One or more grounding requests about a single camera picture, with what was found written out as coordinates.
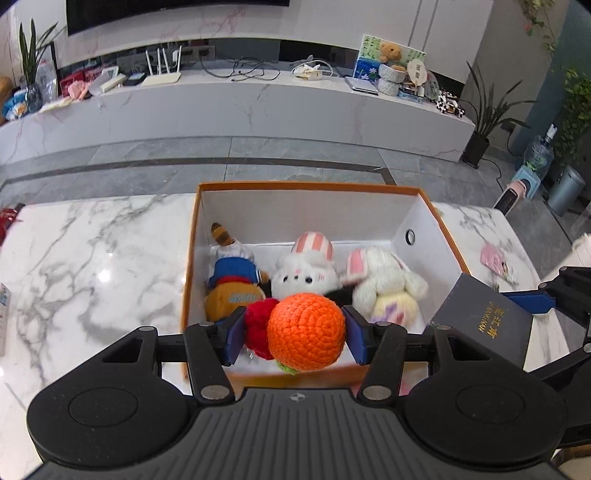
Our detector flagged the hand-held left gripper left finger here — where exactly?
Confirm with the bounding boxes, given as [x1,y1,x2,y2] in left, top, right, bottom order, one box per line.
[95,308,246,403]

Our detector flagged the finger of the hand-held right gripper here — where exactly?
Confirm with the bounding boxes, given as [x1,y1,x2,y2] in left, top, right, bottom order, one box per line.
[524,340,591,385]
[501,265,591,324]

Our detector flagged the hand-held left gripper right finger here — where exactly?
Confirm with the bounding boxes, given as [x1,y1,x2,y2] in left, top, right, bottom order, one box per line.
[341,305,506,402]

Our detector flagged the red crochet ball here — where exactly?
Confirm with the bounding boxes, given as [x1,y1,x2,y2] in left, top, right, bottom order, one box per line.
[244,298,280,361]

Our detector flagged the orange crochet ball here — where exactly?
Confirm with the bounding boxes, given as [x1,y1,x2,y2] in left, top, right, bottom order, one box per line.
[266,292,347,376]

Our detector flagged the black box gold print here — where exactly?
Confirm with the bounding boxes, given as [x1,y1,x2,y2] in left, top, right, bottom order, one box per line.
[429,272,539,370]

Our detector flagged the brown bear plush blue clothes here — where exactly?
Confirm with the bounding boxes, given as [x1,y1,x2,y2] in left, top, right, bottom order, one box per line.
[204,222,273,324]

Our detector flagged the white crochet bunny doll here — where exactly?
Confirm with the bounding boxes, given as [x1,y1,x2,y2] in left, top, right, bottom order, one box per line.
[341,246,429,334]

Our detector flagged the white cat plush striped hat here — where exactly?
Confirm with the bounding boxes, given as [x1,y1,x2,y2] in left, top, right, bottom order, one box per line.
[270,232,343,308]

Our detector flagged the orange cardboard box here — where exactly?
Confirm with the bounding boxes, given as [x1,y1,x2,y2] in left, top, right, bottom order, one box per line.
[181,181,472,400]

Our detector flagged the pink packet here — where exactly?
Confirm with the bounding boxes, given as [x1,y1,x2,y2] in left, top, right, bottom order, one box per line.
[480,242,518,284]

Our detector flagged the white and pink heater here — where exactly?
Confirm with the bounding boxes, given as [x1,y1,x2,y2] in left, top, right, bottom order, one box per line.
[493,179,532,217]

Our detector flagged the grey trash bin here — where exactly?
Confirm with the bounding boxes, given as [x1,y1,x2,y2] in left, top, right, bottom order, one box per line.
[547,165,587,217]

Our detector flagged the blue stool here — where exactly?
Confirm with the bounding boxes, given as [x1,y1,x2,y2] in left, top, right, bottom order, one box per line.
[513,166,546,198]

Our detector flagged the blue water jug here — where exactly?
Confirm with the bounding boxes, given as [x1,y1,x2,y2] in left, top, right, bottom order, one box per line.
[525,124,557,181]

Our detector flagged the potted green plant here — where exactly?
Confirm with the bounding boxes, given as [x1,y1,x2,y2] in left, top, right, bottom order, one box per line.
[455,60,536,169]

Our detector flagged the leafy green houseplant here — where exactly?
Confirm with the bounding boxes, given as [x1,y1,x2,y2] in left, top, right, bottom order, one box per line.
[551,69,591,171]

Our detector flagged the black and white cow toy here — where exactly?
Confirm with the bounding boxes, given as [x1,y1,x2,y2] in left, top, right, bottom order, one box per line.
[436,90,468,120]

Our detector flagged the white marble tv console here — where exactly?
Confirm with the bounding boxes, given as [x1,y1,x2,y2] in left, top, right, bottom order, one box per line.
[0,69,476,167]

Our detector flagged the white flat box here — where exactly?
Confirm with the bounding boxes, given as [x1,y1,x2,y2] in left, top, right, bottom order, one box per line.
[0,282,12,356]

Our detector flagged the decorated plate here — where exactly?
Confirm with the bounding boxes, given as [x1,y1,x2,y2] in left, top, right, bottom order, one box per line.
[422,69,441,102]

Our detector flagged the grey laptop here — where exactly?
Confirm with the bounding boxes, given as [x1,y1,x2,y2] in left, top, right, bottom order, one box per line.
[345,75,379,96]

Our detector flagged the round paper fan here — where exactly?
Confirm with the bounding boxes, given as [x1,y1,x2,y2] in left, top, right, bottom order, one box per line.
[405,58,428,88]

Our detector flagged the white router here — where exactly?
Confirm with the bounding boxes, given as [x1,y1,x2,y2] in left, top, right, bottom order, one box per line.
[141,45,183,88]

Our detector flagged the hanging green vine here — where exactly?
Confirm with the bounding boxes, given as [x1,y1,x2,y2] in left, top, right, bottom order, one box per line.
[519,0,559,51]

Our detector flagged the green and blue painting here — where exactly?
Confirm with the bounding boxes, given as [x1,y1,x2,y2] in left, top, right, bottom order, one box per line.
[353,34,426,81]

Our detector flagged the white oblong box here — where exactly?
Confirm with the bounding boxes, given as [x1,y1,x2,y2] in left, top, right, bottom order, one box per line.
[88,67,127,97]

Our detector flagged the pink knitted item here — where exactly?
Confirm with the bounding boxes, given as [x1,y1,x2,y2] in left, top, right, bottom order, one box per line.
[60,78,90,100]

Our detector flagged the blue snack bag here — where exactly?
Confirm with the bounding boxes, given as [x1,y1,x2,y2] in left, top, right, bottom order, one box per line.
[2,90,31,121]

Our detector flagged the green plant in glass vase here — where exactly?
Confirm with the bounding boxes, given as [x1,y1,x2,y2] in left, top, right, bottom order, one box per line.
[18,18,65,114]

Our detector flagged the clear plastic bag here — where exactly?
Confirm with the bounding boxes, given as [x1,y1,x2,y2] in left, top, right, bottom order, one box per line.
[34,41,61,100]

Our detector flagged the black television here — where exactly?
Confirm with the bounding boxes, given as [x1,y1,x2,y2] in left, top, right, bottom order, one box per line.
[66,0,291,37]

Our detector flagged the black cable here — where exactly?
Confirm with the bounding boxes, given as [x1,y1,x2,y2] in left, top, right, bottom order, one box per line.
[201,56,282,84]

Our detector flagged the white cable pile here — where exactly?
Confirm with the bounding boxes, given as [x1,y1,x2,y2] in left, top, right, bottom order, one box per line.
[291,55,340,83]

